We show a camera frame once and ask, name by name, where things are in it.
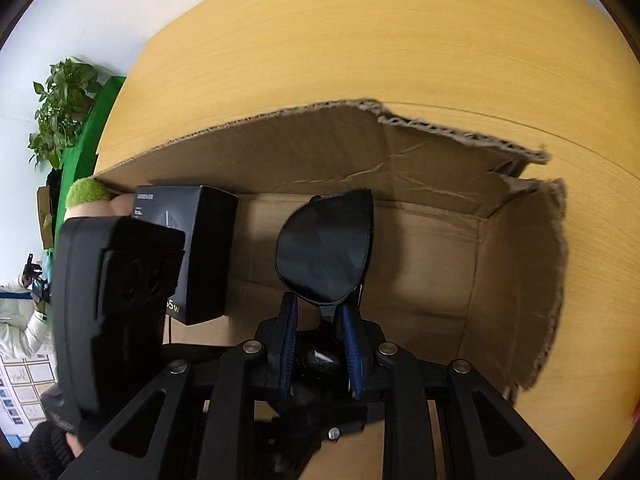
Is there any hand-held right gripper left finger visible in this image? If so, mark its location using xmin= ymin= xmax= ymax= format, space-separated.
xmin=57 ymin=292 xmax=301 ymax=480

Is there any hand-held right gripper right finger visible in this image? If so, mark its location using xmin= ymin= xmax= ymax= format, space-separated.
xmin=340 ymin=304 xmax=576 ymax=480

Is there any small black round object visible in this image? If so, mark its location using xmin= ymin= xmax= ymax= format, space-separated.
xmin=275 ymin=189 xmax=375 ymax=403

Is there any black glasses case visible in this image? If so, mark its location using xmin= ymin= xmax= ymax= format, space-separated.
xmin=51 ymin=215 xmax=187 ymax=413

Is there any cardboard box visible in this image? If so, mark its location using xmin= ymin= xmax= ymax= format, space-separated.
xmin=95 ymin=97 xmax=568 ymax=480

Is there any person's left forearm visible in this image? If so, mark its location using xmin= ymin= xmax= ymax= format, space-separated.
xmin=25 ymin=420 xmax=82 ymax=480

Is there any black rectangular product box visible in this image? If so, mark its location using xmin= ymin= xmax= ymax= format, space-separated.
xmin=131 ymin=185 xmax=240 ymax=326

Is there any brown cardboard piece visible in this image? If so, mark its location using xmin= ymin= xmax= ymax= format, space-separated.
xmin=36 ymin=185 xmax=57 ymax=251

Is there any pig plush with green hat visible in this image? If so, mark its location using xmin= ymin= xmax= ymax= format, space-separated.
xmin=64 ymin=178 xmax=138 ymax=221

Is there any green cloth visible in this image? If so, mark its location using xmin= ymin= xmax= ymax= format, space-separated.
xmin=52 ymin=75 xmax=127 ymax=231

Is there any green potted plant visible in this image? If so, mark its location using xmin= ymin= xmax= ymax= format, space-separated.
xmin=27 ymin=58 xmax=103 ymax=168

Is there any grid of wall papers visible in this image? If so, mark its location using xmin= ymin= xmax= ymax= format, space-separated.
xmin=0 ymin=354 xmax=57 ymax=433

